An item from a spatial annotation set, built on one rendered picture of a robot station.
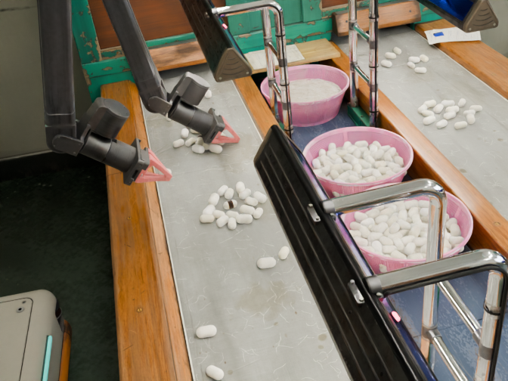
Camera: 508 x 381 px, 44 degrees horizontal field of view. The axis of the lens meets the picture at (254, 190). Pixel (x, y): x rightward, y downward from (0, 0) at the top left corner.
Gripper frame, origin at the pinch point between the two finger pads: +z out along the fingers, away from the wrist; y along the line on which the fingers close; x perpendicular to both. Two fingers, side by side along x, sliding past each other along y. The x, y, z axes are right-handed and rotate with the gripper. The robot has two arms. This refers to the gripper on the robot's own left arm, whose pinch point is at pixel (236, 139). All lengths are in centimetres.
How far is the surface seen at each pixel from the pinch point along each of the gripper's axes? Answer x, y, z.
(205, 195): 8.9, -21.3, -8.3
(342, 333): -21, -102, -23
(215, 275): 11, -50, -10
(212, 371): 12, -76, -14
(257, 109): -6.5, 12.4, 5.8
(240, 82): -6.1, 32.0, 5.0
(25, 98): 76, 139, -38
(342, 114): -16.4, 15.7, 31.6
